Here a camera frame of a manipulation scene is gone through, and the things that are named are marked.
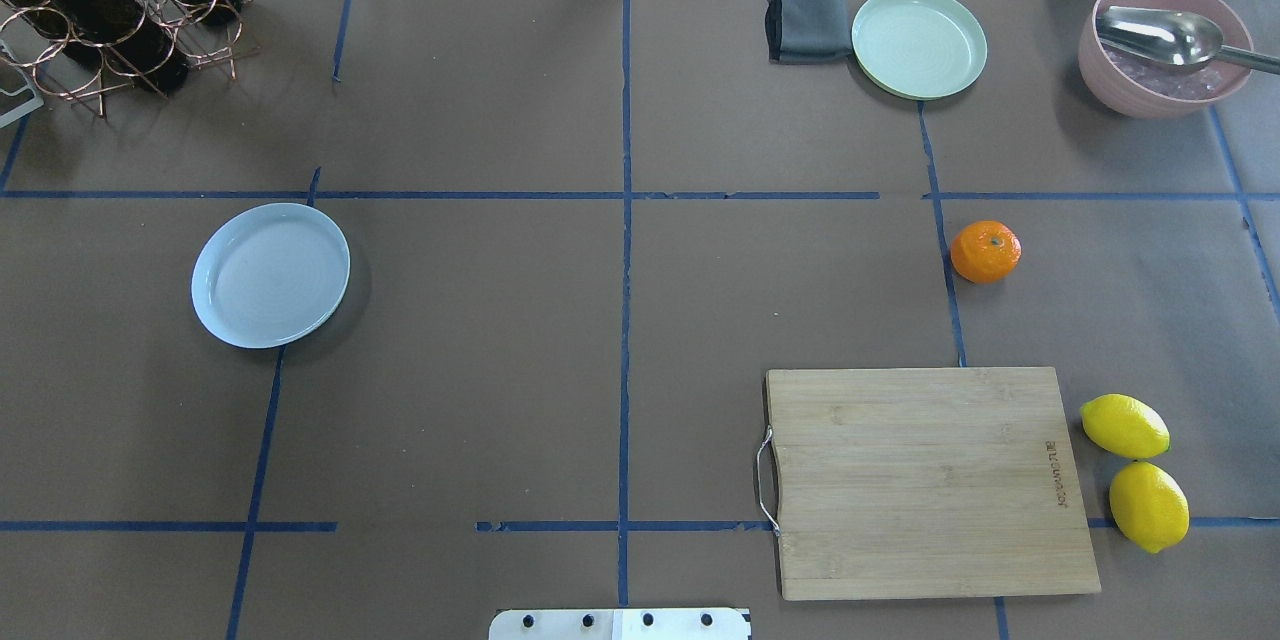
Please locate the orange mandarin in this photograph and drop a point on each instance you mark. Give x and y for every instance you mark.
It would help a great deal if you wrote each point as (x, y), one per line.
(985, 252)

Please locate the light green plate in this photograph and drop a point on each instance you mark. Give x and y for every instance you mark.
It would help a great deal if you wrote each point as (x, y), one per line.
(920, 50)

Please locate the light blue plate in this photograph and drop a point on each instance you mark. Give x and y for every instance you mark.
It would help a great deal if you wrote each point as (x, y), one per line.
(270, 275)

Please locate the dark grey folded cloth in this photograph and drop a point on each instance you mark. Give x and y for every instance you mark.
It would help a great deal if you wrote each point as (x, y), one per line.
(799, 32)

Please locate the bamboo cutting board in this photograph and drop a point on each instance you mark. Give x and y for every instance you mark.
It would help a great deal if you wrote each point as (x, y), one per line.
(925, 483)

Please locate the lower yellow lemon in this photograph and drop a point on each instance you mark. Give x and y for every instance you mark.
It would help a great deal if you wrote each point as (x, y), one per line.
(1125, 426)

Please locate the yellow lemon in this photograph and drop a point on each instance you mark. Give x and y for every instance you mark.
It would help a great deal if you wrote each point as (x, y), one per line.
(1125, 426)
(1148, 507)

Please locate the pink bowl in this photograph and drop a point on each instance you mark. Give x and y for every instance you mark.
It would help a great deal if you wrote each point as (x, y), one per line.
(1144, 90)

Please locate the upper yellow lemon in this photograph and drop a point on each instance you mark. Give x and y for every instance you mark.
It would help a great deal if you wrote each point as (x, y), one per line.
(1148, 507)

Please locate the metal spoon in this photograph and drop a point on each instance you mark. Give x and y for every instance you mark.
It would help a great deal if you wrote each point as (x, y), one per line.
(1174, 38)

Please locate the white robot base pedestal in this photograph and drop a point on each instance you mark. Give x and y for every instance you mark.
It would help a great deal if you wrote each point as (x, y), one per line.
(623, 623)

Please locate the copper wire bottle rack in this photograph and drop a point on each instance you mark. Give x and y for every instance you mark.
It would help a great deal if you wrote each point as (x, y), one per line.
(81, 51)

